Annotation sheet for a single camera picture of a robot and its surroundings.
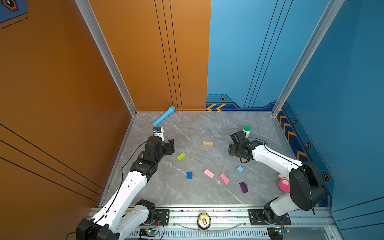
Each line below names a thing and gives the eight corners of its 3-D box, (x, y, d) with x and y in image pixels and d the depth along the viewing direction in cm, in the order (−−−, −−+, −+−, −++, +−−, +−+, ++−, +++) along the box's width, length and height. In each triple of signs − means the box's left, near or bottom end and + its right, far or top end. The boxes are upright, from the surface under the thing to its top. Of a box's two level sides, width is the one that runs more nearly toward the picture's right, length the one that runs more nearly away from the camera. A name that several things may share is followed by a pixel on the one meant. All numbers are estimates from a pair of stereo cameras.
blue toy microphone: (152, 124, 115) (151, 121, 112) (172, 108, 127) (171, 105, 124) (156, 127, 113) (155, 124, 111) (175, 110, 125) (175, 107, 122)
